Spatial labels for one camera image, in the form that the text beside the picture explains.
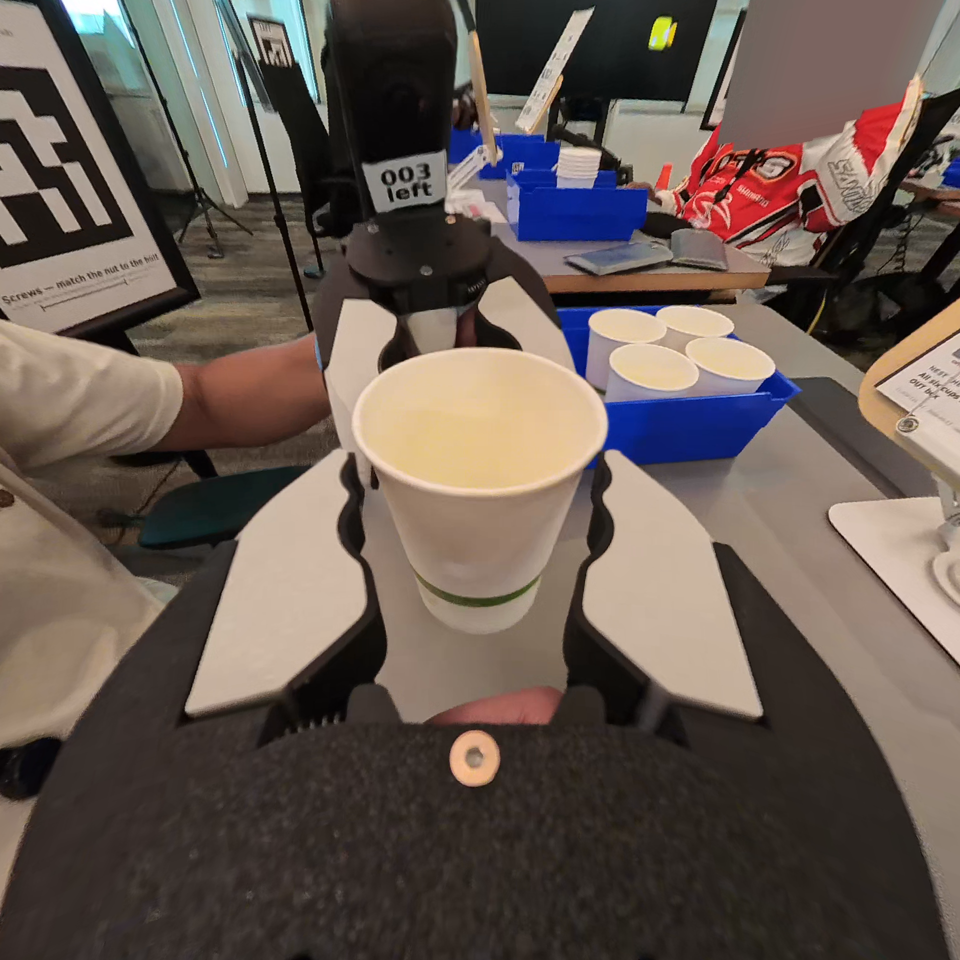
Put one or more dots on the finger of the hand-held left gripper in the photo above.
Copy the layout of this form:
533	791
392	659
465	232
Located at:
360	352
525	322

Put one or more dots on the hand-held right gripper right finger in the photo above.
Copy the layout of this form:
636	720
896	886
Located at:
667	600

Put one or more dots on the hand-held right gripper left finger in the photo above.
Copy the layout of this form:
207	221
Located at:
277	600

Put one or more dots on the group of white paper cups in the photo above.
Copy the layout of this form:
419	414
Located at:
622	330

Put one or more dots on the blue plastic bin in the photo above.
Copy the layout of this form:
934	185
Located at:
690	427
525	154
577	214

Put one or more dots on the stack of white cups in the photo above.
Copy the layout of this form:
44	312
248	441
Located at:
577	169

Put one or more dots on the person's right hand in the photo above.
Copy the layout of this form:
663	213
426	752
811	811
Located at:
510	709

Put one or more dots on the blue wristband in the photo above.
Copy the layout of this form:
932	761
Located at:
319	352

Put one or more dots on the wood-edged table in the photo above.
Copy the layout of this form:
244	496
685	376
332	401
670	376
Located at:
540	251

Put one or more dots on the white label sheets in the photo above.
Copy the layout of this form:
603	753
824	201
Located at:
480	204

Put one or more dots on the grey pouch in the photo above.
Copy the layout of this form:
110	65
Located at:
619	259
697	251

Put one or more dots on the orange traffic cone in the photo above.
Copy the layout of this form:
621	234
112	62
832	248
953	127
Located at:
664	178

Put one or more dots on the white paper strip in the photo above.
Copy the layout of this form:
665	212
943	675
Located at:
559	60

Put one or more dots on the cream shirt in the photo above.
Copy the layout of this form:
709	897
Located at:
75	390

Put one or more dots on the yellow clip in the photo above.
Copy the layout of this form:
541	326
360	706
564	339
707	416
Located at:
662	34

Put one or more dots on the printed instruction sheet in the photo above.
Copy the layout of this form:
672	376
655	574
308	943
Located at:
930	375

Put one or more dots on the large framed marker poster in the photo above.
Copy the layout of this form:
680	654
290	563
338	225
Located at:
45	150

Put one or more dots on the black wall screen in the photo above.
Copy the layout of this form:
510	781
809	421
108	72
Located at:
615	52

